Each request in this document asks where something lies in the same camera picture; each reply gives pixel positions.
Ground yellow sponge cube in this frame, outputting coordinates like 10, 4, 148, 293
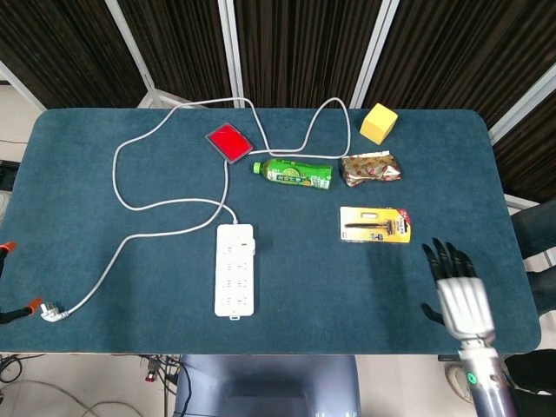
360, 103, 400, 144

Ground small white adapter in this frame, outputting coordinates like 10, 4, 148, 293
235, 234, 258, 256

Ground white floor cable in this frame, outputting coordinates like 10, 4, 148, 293
0, 380, 131, 417

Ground grey power strip cable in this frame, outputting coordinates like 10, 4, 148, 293
64, 97, 353, 316

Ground green tea bottle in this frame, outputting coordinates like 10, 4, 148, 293
252, 156, 334, 191

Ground black box on floor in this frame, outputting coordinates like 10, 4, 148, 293
0, 159, 21, 192

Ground red box with clear case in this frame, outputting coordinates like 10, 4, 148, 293
204, 122, 254, 164

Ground teal table mat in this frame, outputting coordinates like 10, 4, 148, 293
0, 107, 543, 355

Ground dark slatted partition panel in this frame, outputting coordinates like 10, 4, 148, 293
493, 93, 556, 201
116, 0, 234, 108
234, 0, 386, 109
364, 0, 556, 127
0, 0, 147, 109

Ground white power plug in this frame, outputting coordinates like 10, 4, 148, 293
40, 302, 70, 323

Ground black clamp with orange tip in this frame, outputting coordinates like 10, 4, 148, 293
0, 241, 18, 279
0, 297, 43, 326

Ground blue-grey robot torso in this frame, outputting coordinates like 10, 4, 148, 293
173, 354, 361, 417

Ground white power strip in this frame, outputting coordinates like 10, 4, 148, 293
214, 223, 256, 321

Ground crumpled gold snack wrapper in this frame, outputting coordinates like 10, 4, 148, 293
341, 149, 403, 189

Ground right five-finger robot hand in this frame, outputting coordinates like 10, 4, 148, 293
420, 236, 497, 344

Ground black floor cable bundle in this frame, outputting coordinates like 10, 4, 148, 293
158, 354, 192, 417

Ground razor in yellow blister pack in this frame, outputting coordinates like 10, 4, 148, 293
339, 206, 413, 247

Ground white partition post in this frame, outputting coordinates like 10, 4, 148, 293
218, 0, 244, 109
0, 58, 47, 109
488, 64, 556, 144
349, 0, 400, 109
103, 0, 195, 109

